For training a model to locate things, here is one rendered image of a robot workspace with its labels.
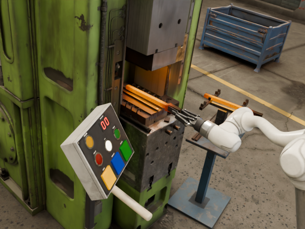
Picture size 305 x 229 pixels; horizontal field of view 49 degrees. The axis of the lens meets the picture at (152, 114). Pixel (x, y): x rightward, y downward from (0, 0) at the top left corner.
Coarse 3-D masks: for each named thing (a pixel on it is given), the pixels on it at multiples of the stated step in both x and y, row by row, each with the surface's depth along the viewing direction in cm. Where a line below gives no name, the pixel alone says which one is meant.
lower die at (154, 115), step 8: (128, 96) 204; (128, 104) 198; (136, 104) 197; (144, 104) 198; (128, 112) 195; (144, 112) 192; (152, 112) 191; (160, 112) 196; (144, 120) 188; (152, 120) 193
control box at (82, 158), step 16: (96, 112) 148; (112, 112) 153; (80, 128) 137; (96, 128) 139; (112, 128) 150; (64, 144) 128; (80, 144) 127; (96, 144) 137; (112, 144) 147; (128, 144) 160; (80, 160) 129; (128, 160) 157; (80, 176) 133; (96, 176) 132; (96, 192) 135
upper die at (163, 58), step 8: (128, 48) 177; (176, 48) 180; (128, 56) 179; (136, 56) 176; (144, 56) 172; (152, 56) 168; (160, 56) 172; (168, 56) 178; (144, 64) 173; (152, 64) 170; (160, 64) 175; (168, 64) 181
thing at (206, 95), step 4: (204, 96) 229; (208, 96) 227; (212, 96) 227; (216, 100) 225; (220, 100) 223; (224, 100) 223; (224, 104) 223; (228, 104) 221; (232, 104) 220; (236, 108) 219; (256, 112) 214; (260, 116) 213
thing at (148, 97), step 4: (128, 88) 205; (132, 88) 204; (136, 88) 204; (136, 92) 202; (140, 92) 200; (144, 92) 200; (144, 96) 198; (148, 96) 196; (152, 96) 197; (152, 100) 194; (156, 100) 193; (160, 100) 193; (156, 104) 193; (160, 104) 191; (164, 104) 190; (168, 104) 189; (172, 104) 188; (164, 108) 190; (176, 108) 184; (180, 108) 185; (180, 112) 185
